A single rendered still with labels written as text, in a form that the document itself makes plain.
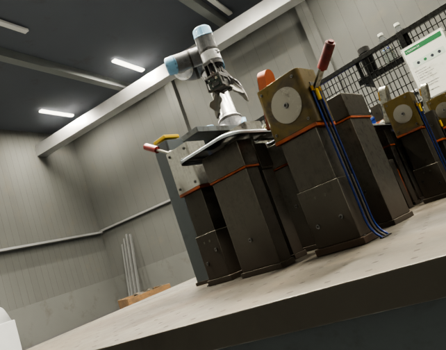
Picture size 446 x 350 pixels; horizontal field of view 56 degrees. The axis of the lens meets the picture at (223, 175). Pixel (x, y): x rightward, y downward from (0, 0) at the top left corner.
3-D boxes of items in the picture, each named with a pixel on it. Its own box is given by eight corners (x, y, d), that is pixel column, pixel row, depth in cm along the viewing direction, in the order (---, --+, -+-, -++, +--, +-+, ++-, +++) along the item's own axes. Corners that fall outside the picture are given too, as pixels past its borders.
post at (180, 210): (212, 281, 119) (164, 139, 126) (196, 286, 124) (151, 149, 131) (230, 273, 124) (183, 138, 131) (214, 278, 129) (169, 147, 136)
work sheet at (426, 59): (468, 80, 204) (442, 26, 210) (423, 102, 219) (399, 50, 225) (469, 81, 206) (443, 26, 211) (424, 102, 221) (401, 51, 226)
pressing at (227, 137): (237, 128, 82) (235, 121, 83) (171, 169, 97) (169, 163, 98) (442, 119, 183) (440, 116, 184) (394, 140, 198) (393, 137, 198)
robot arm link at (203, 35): (211, 30, 169) (209, 19, 160) (220, 55, 167) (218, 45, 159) (192, 37, 169) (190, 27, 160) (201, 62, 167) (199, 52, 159)
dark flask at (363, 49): (377, 71, 240) (365, 44, 243) (365, 78, 245) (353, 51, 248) (382, 72, 245) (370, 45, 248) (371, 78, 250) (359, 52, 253)
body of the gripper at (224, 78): (208, 94, 158) (198, 66, 160) (221, 96, 165) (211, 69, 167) (224, 85, 153) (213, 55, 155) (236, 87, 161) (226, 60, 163)
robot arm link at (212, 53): (208, 60, 168) (224, 49, 163) (212, 70, 167) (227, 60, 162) (196, 56, 161) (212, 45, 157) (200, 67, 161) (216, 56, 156)
